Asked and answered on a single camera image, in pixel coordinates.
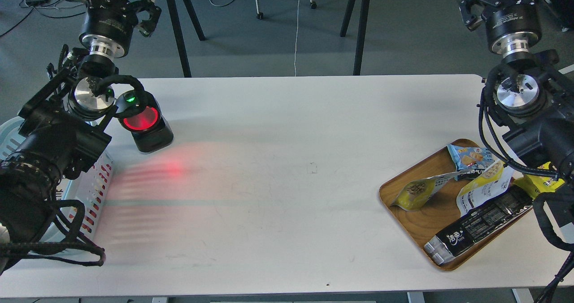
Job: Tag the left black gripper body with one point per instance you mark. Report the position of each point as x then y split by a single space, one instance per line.
109 25

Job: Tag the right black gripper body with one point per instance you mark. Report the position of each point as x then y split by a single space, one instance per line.
507 24

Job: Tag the yellow white snack pouch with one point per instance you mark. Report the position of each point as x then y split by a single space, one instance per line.
417 193

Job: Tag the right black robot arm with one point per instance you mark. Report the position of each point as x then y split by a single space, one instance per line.
527 105

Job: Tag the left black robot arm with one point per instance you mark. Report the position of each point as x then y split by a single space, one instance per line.
64 135

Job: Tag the blue snack packet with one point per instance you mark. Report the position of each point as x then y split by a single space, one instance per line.
470 162

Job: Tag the yellow white snack bag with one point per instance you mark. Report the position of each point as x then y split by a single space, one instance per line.
494 181

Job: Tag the yellow cartoon snack packet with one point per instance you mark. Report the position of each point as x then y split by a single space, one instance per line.
535 185

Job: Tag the light blue plastic basket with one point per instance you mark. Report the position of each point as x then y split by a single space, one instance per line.
90 187

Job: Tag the black long snack package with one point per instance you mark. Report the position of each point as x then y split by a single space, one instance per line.
465 233

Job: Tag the black barcode scanner red window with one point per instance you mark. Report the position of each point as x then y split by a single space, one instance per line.
139 113

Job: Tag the wooden tray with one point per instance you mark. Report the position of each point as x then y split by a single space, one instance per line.
440 211

